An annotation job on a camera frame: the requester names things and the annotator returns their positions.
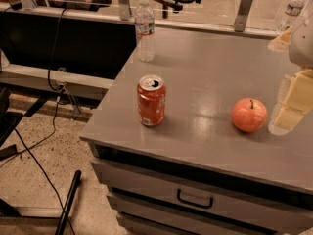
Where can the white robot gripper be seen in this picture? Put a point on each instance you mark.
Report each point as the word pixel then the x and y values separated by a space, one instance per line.
pixel 303 44

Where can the red coke can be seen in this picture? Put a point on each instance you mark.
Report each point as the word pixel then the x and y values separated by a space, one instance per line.
pixel 151 92

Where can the clear plastic water bottle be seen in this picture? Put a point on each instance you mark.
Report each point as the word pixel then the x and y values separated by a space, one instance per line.
pixel 145 30

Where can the red apple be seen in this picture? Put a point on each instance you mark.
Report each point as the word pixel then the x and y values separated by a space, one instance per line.
pixel 249 115

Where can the grey drawer cabinet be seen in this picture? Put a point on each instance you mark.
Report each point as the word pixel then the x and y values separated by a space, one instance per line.
pixel 143 191

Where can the black metal floor stand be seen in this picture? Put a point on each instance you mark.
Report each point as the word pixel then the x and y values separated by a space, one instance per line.
pixel 61 214

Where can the metal bracket post right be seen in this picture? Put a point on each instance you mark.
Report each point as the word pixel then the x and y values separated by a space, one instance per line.
pixel 242 15

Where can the metal bracket post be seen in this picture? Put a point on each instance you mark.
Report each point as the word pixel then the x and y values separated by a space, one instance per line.
pixel 242 15
pixel 124 10

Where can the black drawer handle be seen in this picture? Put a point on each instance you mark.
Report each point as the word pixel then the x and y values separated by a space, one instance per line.
pixel 198 202

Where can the metal bracket post centre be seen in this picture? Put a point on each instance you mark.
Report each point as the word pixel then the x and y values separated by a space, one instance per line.
pixel 124 10

